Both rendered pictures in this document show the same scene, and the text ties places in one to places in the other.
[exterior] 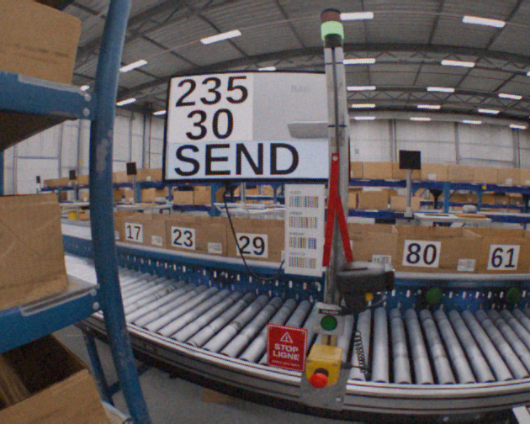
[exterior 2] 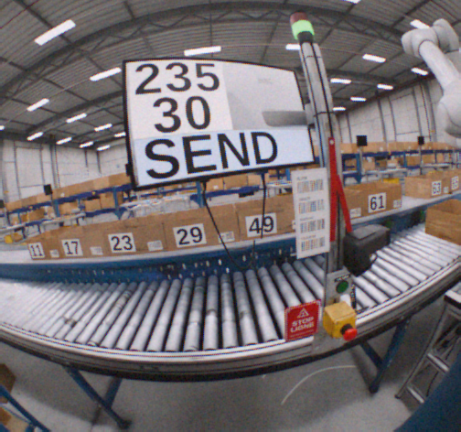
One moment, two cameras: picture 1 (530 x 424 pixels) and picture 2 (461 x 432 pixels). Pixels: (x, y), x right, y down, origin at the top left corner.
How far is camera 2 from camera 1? 0.38 m
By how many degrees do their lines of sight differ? 23
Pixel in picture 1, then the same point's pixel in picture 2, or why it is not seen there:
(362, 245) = (283, 214)
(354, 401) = not seen: hidden behind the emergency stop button
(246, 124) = (224, 113)
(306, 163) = (284, 150)
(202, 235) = (140, 236)
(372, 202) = (234, 182)
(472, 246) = (357, 199)
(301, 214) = (309, 199)
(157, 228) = (94, 239)
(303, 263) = (314, 244)
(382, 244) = not seen: hidden behind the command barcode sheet
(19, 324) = not seen: outside the picture
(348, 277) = (365, 244)
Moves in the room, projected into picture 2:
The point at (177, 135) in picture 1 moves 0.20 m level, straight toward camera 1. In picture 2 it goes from (143, 128) to (196, 82)
